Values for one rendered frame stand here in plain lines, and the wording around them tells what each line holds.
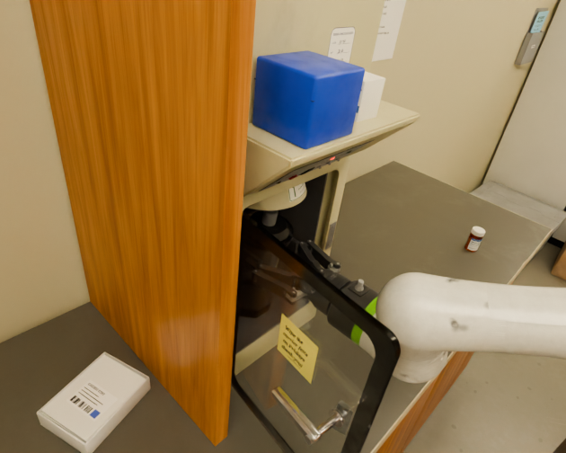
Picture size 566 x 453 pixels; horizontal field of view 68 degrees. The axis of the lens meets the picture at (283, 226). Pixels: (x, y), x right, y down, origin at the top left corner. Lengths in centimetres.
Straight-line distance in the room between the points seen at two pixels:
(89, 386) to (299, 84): 69
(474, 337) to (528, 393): 198
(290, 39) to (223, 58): 20
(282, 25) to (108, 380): 71
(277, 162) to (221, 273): 16
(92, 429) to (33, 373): 22
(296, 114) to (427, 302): 29
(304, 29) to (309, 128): 17
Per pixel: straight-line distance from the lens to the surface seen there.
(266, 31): 58
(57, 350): 106
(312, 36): 65
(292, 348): 63
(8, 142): 93
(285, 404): 62
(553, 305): 61
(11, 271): 106
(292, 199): 78
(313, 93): 51
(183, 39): 48
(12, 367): 107
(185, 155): 52
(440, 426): 221
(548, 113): 360
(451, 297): 58
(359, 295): 73
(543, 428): 247
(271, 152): 52
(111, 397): 91
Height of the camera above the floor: 172
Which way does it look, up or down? 34 degrees down
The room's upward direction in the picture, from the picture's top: 8 degrees clockwise
